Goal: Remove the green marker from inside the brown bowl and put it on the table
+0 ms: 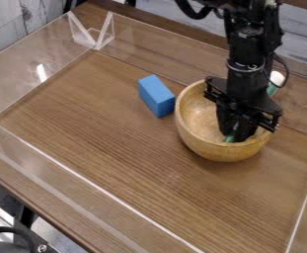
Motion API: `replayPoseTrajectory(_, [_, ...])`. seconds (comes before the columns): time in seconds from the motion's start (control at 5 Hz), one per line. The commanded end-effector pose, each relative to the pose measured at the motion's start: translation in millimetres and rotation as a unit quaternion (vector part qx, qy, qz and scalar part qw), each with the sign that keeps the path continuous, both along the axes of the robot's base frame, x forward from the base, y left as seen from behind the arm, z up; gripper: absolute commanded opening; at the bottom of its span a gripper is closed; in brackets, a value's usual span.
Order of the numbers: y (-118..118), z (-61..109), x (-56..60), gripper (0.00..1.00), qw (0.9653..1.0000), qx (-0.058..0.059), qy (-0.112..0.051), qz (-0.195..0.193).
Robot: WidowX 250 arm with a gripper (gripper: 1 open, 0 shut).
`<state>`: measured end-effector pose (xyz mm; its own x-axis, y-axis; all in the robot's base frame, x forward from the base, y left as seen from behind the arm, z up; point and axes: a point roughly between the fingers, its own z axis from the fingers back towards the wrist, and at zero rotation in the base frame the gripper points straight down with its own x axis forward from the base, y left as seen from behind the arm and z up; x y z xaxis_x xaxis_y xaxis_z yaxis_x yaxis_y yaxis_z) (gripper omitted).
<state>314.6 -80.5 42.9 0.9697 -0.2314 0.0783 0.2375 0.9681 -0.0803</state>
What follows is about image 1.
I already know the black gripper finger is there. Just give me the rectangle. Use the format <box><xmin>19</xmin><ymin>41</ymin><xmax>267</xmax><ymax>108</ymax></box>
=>
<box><xmin>235</xmin><ymin>115</ymin><xmax>259</xmax><ymax>142</ymax></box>
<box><xmin>217</xmin><ymin>104</ymin><xmax>238</xmax><ymax>135</ymax></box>

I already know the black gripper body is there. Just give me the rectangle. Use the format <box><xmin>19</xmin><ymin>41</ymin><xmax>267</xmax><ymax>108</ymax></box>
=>
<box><xmin>203</xmin><ymin>76</ymin><xmax>282</xmax><ymax>132</ymax></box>

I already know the brown wooden bowl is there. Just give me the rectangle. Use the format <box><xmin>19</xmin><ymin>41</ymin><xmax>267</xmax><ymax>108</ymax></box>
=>
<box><xmin>174</xmin><ymin>80</ymin><xmax>271</xmax><ymax>162</ymax></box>

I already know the green and white marker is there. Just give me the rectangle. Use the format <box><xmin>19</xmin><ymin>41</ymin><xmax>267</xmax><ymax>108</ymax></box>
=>
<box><xmin>223</xmin><ymin>71</ymin><xmax>285</xmax><ymax>143</ymax></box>

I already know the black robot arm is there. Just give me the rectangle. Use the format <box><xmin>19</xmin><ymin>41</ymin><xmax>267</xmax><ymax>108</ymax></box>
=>
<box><xmin>174</xmin><ymin>0</ymin><xmax>283</xmax><ymax>142</ymax></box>

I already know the blue rectangular block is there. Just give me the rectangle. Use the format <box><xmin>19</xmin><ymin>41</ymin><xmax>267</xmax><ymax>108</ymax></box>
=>
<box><xmin>139</xmin><ymin>75</ymin><xmax>175</xmax><ymax>118</ymax></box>

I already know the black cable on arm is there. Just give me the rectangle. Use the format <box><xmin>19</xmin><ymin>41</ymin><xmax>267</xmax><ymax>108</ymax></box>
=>
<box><xmin>265</xmin><ymin>53</ymin><xmax>290</xmax><ymax>89</ymax></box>

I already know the clear acrylic corner bracket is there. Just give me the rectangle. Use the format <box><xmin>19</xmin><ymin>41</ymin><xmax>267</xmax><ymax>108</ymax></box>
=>
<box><xmin>67</xmin><ymin>12</ymin><xmax>115</xmax><ymax>50</ymax></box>

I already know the black metal frame piece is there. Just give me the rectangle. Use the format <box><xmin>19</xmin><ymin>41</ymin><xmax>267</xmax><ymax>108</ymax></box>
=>
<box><xmin>12</xmin><ymin>220</ymin><xmax>60</xmax><ymax>253</ymax></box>

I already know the black cable lower left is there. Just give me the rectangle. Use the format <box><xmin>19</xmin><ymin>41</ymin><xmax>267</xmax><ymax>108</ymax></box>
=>
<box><xmin>0</xmin><ymin>225</ymin><xmax>32</xmax><ymax>253</ymax></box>

